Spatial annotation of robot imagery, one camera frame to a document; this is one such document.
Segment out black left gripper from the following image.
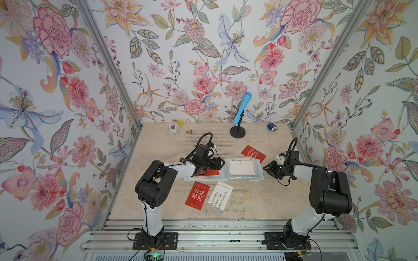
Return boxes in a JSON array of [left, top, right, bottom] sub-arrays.
[[200, 156, 226, 170]]

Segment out red card gold characters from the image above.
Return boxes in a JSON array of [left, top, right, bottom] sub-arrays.
[[198, 169, 219, 177]]

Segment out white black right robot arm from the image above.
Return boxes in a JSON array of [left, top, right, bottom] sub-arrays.
[[262, 138, 353, 250]]

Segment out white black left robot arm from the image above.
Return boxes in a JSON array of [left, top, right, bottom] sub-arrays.
[[135, 132, 225, 245]]

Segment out red money card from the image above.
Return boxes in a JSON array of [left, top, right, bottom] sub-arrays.
[[241, 145, 267, 163]]

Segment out white card black text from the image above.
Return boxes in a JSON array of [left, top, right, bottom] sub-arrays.
[[208, 181, 234, 211]]

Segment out small blue cylinder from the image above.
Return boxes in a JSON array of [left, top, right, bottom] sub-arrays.
[[267, 123, 278, 132]]

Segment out white playing card box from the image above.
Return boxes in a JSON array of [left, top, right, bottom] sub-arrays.
[[168, 124, 179, 135]]

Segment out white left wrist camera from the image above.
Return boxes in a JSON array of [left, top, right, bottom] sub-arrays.
[[211, 147, 219, 158]]

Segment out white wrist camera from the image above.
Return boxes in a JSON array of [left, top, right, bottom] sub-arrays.
[[211, 147, 219, 158], [276, 153, 286, 165]]

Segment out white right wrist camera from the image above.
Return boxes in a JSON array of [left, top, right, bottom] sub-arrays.
[[276, 153, 286, 165]]

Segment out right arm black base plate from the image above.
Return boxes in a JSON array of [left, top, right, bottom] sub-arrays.
[[261, 232, 311, 251]]

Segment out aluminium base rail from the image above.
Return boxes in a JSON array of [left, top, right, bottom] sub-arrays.
[[81, 219, 363, 261]]

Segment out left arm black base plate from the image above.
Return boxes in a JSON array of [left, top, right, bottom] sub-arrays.
[[132, 231, 179, 250]]

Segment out aluminium corner post right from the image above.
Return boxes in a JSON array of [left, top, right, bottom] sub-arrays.
[[289, 0, 370, 131]]

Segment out aluminium corner post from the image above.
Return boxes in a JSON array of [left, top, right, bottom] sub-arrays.
[[75, 0, 142, 130], [289, 0, 370, 131]]

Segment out aluminium corner post left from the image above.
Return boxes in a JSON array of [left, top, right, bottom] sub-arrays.
[[75, 0, 142, 130]]

